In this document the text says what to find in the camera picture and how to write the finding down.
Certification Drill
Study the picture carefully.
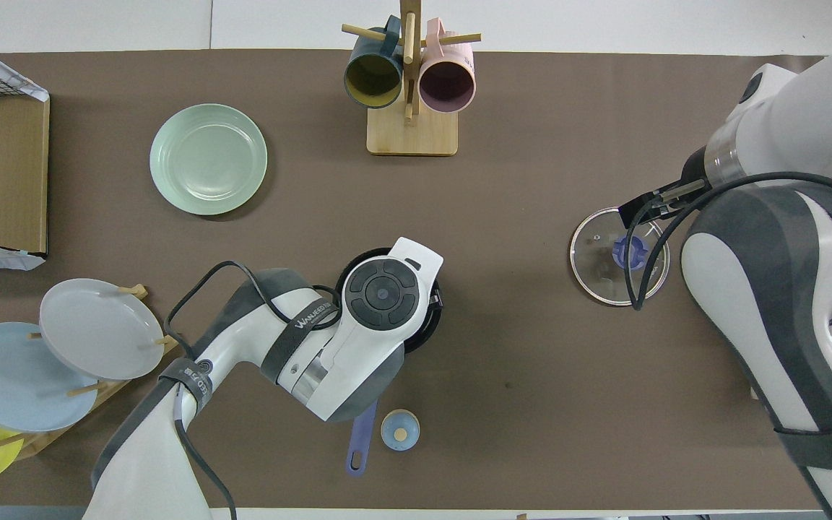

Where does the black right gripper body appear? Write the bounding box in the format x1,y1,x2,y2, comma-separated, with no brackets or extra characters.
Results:
667,148,713,207

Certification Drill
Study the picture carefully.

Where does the glass lid blue knob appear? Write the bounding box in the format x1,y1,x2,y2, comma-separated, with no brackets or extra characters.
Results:
569,207,671,307

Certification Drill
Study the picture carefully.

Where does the pale green plate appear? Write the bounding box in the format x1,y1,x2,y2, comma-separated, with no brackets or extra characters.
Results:
149,103,269,217

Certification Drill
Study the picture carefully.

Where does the grey plate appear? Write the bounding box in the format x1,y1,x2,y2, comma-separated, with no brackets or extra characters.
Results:
39,279,165,381

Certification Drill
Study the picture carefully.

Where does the wooden plate rack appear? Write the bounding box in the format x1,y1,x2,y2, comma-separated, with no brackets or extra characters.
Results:
0,284,183,461

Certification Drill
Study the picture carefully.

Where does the light blue plate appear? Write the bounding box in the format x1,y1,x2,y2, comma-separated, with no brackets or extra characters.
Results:
0,322,99,434

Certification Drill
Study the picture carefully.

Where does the brown table mat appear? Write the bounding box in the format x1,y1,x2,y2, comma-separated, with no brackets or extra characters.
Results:
0,49,828,510

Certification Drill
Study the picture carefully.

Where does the pink ribbed mug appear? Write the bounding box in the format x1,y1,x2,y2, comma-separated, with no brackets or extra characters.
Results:
418,18,476,114

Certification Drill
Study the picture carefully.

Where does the wooden mug tree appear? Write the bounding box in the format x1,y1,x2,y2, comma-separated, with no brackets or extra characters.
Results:
341,0,482,157

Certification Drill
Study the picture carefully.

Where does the dark teal mug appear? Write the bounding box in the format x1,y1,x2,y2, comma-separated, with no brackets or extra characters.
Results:
344,16,404,110

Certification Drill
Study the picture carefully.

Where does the dark blue saucepan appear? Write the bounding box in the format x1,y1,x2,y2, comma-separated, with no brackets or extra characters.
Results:
334,248,444,477

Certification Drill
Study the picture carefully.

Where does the white checked cloth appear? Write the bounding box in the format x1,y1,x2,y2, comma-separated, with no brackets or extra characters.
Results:
0,38,50,103

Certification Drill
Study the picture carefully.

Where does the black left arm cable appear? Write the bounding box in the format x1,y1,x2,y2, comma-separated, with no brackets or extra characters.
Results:
163,260,345,520

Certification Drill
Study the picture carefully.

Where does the wooden shelf with wire mesh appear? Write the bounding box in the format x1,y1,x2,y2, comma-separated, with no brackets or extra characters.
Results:
0,54,51,255

